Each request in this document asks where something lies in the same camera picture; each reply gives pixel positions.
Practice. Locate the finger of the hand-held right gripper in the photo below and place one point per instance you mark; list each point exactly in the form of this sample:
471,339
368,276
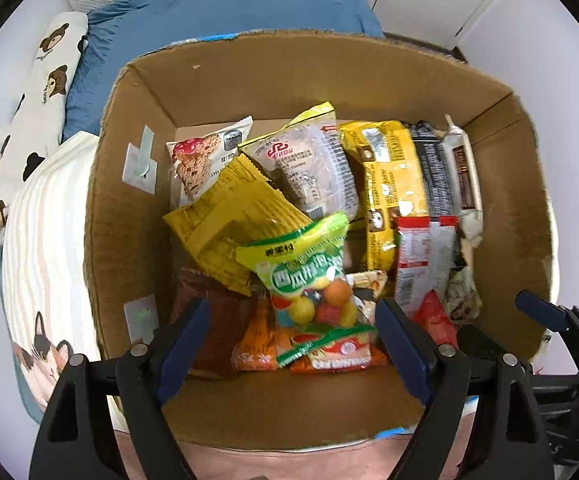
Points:
537,306

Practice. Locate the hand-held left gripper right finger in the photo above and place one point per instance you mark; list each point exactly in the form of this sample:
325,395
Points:
402,347

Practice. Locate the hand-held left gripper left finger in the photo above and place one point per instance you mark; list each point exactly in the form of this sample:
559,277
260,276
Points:
184,347

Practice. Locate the panda print snack packet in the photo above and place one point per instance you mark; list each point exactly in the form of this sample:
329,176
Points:
349,360

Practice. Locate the orange snack packet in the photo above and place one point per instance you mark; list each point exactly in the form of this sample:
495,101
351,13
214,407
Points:
257,345

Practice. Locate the green yellow gumball packet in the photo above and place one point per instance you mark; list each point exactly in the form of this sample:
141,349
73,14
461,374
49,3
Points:
314,305

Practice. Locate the cardboard box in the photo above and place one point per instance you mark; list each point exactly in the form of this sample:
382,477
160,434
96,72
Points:
319,85

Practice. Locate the small red snack packet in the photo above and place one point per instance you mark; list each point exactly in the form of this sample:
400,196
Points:
434,320

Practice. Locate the brown snack packet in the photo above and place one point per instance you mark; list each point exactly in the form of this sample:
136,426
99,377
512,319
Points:
219,320

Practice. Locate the small white green snack packet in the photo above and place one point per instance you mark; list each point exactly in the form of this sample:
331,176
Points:
462,290

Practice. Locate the long red white snack packet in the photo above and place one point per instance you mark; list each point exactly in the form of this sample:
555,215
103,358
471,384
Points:
414,260

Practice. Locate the mustard yellow snack packet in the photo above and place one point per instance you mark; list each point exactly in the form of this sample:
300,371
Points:
274,205
209,245

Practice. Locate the white brown wafer packet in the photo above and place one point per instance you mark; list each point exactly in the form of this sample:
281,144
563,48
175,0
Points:
467,170

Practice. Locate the long yellow snack packet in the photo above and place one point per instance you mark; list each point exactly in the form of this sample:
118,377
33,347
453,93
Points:
384,185

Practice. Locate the black snack packet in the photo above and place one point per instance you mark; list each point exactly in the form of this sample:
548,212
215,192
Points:
434,170

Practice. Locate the striped cream blanket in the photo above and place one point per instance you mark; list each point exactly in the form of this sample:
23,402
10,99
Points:
49,240

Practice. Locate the white oat bar packet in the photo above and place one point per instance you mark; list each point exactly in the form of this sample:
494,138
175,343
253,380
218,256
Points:
194,160

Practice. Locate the clear packet with brown cake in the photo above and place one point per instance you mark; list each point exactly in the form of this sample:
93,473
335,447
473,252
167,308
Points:
309,170

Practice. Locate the white bear print pillow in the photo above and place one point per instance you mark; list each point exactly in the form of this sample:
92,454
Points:
44,85

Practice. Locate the blue pillow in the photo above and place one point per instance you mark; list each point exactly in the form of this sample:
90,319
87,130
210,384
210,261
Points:
219,15

